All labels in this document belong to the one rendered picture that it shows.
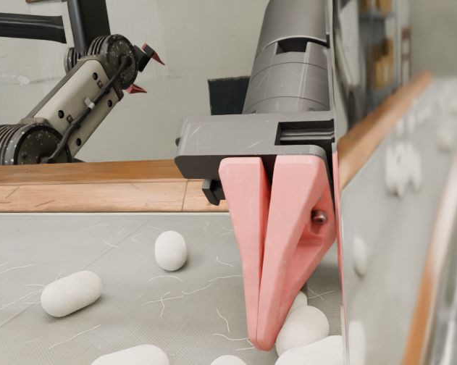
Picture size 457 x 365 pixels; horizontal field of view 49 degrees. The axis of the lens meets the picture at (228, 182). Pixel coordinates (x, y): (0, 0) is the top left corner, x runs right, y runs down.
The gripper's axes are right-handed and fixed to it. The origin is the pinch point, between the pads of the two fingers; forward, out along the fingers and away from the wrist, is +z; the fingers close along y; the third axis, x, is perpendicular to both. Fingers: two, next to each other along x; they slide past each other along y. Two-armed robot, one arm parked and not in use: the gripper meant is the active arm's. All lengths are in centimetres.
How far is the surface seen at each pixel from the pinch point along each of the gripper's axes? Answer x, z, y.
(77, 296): 2.5, -1.4, -11.3
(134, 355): -1.8, 2.2, -4.6
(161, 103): 144, -149, -106
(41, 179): 14.9, -17.4, -29.4
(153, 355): -1.5, 2.1, -3.9
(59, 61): 124, -162, -159
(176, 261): 6.2, -5.4, -7.8
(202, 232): 11.7, -10.5, -9.0
